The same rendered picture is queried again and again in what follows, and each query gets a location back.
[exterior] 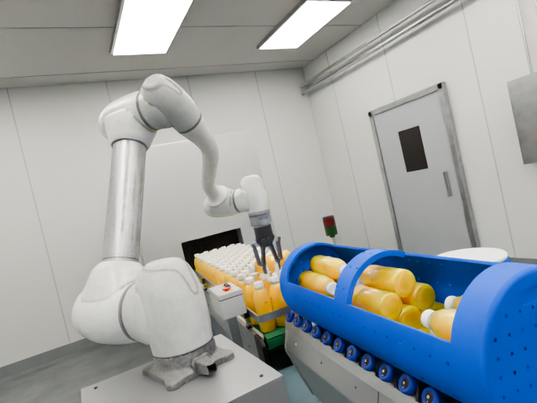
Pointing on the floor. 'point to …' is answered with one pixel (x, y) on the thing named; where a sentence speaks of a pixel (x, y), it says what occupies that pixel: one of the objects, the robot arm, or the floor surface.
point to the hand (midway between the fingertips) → (272, 272)
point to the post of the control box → (234, 331)
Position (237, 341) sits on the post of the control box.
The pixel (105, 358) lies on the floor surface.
